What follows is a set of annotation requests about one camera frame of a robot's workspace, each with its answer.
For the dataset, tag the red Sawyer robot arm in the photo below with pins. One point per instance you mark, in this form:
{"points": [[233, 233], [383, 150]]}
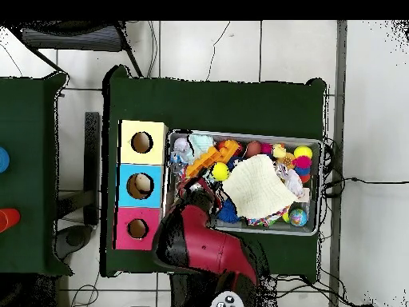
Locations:
{"points": [[207, 246]]}

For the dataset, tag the wooden box with three holes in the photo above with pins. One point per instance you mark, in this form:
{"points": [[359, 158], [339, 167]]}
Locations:
{"points": [[153, 153]]}

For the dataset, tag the orange toy building brick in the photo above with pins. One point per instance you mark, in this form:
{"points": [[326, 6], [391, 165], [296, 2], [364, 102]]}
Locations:
{"points": [[204, 161]]}

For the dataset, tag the yellow smiley ball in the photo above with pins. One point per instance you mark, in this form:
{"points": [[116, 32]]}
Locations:
{"points": [[220, 171]]}

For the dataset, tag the light blue knitted cloth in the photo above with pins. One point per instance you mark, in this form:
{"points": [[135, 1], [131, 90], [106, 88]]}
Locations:
{"points": [[201, 143]]}

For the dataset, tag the cream knitted cloth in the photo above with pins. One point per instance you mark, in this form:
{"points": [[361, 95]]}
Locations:
{"points": [[258, 188]]}

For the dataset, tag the globe print ball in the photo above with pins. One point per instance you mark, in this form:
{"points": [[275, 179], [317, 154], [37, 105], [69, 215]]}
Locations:
{"points": [[297, 217]]}

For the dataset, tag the black upright panel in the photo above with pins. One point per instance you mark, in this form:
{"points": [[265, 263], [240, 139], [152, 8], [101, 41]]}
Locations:
{"points": [[92, 160]]}

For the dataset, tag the grey round base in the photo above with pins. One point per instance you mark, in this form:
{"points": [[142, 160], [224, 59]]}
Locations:
{"points": [[73, 238]]}

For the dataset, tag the dark green side table cloth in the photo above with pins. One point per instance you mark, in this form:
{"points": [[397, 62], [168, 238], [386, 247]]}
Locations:
{"points": [[28, 128]]}

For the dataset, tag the black chair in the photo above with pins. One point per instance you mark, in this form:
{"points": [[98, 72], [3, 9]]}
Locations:
{"points": [[73, 38]]}

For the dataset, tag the blue cup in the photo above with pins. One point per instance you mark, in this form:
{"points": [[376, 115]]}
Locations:
{"points": [[3, 160]]}

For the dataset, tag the orange cup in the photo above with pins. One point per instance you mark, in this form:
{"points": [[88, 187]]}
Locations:
{"points": [[9, 219]]}

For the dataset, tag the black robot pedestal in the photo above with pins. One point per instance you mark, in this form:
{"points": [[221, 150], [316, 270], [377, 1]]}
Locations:
{"points": [[191, 294]]}

